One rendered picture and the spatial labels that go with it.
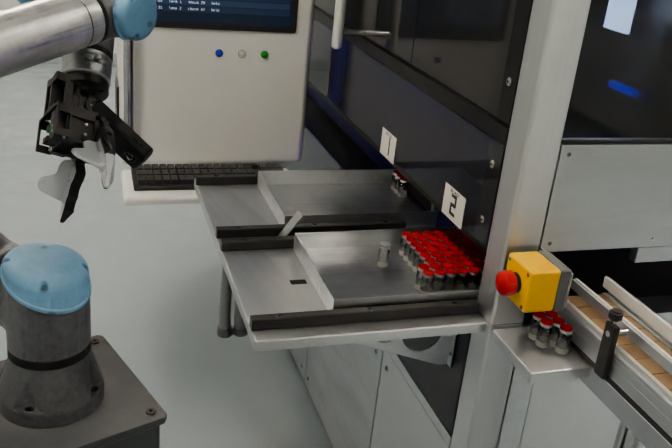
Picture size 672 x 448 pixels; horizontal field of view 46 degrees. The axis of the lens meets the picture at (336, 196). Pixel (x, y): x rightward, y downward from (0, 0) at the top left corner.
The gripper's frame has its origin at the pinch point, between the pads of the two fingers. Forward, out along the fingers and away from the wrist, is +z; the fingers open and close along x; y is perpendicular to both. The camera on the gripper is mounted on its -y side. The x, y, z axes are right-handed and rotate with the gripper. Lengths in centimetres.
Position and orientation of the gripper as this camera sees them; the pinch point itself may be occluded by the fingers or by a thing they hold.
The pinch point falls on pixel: (87, 208)
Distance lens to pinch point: 118.0
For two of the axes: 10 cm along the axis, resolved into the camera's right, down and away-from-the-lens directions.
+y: -7.6, -2.3, -6.1
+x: 6.5, -3.4, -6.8
